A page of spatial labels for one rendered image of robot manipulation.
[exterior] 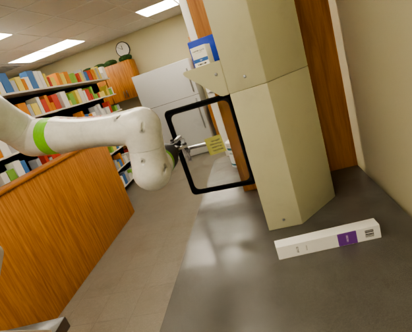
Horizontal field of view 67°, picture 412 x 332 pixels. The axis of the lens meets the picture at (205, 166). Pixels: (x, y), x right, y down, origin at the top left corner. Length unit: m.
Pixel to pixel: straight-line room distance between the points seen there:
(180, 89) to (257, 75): 5.07
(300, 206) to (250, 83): 0.42
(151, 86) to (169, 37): 1.14
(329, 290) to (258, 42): 0.66
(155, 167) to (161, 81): 5.23
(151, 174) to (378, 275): 0.60
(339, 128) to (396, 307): 0.78
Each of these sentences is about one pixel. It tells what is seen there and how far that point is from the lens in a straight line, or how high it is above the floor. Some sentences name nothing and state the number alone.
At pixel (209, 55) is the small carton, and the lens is 1.02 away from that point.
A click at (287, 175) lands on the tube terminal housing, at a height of 1.12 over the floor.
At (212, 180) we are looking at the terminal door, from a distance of 1.36.
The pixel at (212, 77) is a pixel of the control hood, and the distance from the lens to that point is 0.93.
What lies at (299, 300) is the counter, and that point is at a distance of 0.82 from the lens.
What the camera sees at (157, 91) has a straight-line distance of 6.07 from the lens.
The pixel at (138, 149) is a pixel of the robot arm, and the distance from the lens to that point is 0.83.
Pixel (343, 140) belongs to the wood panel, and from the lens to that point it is 1.39.
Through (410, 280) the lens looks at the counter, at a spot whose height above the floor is 0.94.
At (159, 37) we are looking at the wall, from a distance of 6.73.
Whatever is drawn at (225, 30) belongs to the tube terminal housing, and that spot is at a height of 1.58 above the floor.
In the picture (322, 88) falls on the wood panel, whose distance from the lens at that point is 1.33.
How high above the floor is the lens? 1.49
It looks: 16 degrees down
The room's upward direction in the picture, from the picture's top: 18 degrees counter-clockwise
